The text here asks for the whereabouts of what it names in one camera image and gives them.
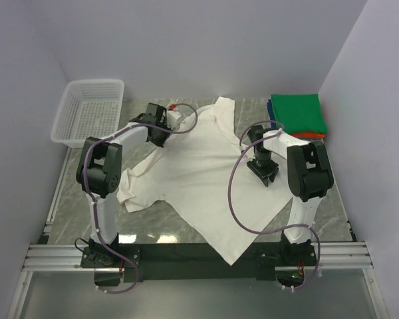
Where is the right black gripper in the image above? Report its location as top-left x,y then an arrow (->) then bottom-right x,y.
247,150 -> 279,186

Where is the white t shirt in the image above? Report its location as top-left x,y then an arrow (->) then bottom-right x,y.
116,97 -> 292,265

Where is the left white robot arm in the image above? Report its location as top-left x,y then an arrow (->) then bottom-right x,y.
76,108 -> 173,267

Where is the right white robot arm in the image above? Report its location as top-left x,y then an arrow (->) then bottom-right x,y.
245,124 -> 334,265

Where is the orange folded t shirt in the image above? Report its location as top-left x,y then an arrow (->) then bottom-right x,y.
291,132 -> 325,139

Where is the white plastic basket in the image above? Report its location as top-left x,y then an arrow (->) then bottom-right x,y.
51,79 -> 124,148

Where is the green folded t shirt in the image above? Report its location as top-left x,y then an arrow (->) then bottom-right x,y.
270,94 -> 328,135

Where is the blue folded t shirt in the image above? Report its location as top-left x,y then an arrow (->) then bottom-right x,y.
267,99 -> 275,120

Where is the black base beam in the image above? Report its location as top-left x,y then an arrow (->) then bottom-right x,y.
80,241 -> 318,286

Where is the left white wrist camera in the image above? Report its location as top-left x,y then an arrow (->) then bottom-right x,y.
166,104 -> 183,131

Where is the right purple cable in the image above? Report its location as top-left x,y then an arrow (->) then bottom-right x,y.
227,120 -> 322,292

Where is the purple cable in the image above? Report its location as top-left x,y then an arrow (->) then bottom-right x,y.
81,103 -> 198,294
227,120 -> 322,292

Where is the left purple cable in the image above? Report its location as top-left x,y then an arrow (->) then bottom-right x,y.
81,103 -> 198,294

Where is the aluminium frame rail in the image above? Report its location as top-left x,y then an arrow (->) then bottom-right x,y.
6,146 -> 97,319

